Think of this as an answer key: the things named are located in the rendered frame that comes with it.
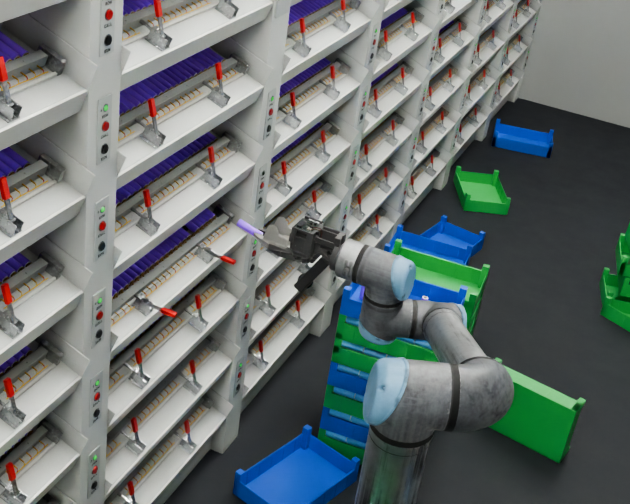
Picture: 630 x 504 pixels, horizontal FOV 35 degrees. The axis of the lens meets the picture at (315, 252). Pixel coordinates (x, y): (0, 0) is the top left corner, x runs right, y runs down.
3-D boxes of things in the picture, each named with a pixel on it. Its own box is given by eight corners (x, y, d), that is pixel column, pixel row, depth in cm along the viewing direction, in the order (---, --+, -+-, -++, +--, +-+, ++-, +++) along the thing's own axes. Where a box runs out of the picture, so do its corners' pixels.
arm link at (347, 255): (363, 271, 229) (347, 290, 221) (344, 264, 231) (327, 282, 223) (370, 237, 225) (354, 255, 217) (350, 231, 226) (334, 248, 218)
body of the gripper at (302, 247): (302, 213, 229) (351, 230, 225) (297, 246, 233) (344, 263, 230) (288, 226, 223) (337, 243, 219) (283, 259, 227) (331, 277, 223)
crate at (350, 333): (456, 333, 285) (462, 310, 281) (439, 371, 268) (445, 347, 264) (357, 303, 292) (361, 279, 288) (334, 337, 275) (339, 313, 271)
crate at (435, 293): (462, 310, 281) (468, 286, 277) (445, 347, 264) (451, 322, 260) (361, 279, 288) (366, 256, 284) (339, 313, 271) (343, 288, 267)
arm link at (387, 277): (400, 312, 219) (407, 275, 214) (348, 293, 223) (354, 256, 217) (415, 290, 226) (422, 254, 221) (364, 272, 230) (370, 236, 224)
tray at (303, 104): (354, 95, 302) (376, 58, 294) (265, 163, 252) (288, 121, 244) (300, 56, 304) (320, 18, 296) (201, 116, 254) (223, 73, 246)
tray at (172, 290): (240, 246, 254) (255, 219, 249) (102, 366, 204) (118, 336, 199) (177, 199, 256) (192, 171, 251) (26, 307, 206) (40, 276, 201)
